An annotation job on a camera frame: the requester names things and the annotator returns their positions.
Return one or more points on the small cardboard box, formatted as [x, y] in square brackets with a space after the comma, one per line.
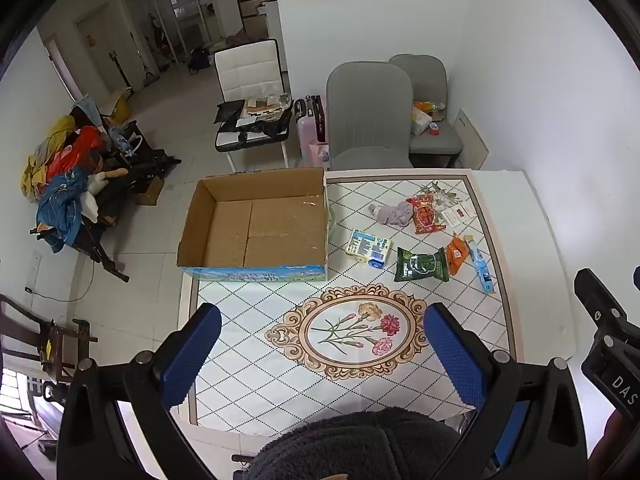
[150, 191]

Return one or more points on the white blue tissue packet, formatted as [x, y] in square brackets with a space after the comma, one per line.
[367, 246]

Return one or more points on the pink gift bag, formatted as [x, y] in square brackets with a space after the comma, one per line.
[319, 155]

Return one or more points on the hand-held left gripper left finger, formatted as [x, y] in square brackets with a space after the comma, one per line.
[192, 357]

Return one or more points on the small red box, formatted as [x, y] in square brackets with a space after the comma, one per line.
[434, 130]

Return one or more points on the stack of papers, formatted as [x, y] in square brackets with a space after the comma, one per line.
[265, 106]

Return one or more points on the white flowery packet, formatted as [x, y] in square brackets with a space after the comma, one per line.
[455, 216]

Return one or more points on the dark fleece garment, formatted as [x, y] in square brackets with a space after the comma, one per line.
[350, 447]

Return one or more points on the white padded chair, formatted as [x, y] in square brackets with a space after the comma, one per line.
[247, 67]

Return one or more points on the black metal rack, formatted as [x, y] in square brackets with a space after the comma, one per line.
[130, 167]

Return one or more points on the red snack packet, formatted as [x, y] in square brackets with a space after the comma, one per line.
[425, 213]

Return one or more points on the green snack packet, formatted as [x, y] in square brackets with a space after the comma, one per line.
[420, 265]

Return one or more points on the long blue packet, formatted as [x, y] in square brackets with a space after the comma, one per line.
[479, 262]

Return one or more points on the purple sock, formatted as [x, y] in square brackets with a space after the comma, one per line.
[395, 214]

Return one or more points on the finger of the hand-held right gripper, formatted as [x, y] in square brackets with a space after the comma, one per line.
[597, 302]

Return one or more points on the brown cardboard box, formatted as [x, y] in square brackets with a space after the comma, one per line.
[250, 232]

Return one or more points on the white box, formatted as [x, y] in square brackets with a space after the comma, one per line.
[421, 120]

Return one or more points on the orange snack packet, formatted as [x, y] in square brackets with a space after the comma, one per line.
[456, 255]

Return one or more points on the cardboard board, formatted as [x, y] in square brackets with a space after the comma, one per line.
[470, 140]

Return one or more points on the dark wooden chair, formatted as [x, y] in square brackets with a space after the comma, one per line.
[45, 345]

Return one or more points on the pink suitcase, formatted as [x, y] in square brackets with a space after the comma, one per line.
[307, 122]

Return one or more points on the grey upholstered chair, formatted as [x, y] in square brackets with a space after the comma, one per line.
[370, 110]
[430, 80]

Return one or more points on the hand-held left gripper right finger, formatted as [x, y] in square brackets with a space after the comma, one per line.
[452, 357]

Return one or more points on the black floor bag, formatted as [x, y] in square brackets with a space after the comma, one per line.
[198, 59]

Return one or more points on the pile of colourful clothes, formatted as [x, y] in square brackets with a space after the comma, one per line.
[62, 180]

